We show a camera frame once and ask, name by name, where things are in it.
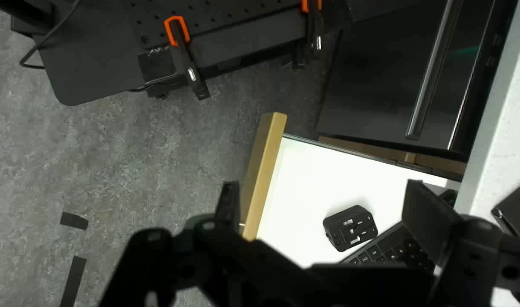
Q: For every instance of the black perforated mounting board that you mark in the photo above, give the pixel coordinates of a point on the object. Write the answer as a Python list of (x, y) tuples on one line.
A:
[(235, 22)]

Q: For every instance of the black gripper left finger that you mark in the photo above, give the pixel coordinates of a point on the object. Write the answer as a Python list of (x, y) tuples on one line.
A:
[(227, 201)]

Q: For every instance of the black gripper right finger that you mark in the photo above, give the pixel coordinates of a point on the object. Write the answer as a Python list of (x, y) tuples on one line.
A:
[(426, 218)]

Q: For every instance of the white drawer with wooden front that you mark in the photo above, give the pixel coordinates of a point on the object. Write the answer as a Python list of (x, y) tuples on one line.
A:
[(310, 180)]

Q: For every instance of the small black remote control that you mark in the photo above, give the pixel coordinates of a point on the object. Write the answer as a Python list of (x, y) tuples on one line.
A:
[(349, 226)]

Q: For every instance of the orange black clamp with label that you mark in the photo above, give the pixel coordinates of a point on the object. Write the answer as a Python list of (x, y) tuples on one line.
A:
[(184, 56)]

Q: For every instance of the white desk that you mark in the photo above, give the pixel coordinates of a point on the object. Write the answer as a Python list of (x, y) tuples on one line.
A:
[(499, 141)]

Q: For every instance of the black keyboard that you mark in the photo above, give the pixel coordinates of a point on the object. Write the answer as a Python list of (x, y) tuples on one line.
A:
[(392, 249)]

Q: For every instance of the black cabinet with metal rails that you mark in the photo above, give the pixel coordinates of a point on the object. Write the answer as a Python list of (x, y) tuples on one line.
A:
[(384, 68)]

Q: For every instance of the long black tape strip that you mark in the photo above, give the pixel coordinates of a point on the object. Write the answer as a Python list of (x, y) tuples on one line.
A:
[(72, 281)]

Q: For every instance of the flat black device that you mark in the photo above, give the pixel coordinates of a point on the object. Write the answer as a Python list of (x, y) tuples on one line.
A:
[(517, 209)]

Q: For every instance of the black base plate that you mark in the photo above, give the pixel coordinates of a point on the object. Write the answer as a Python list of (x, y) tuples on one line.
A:
[(89, 61)]

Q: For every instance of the short black tape strip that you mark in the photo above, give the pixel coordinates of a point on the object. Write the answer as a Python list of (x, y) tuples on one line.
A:
[(73, 220)]

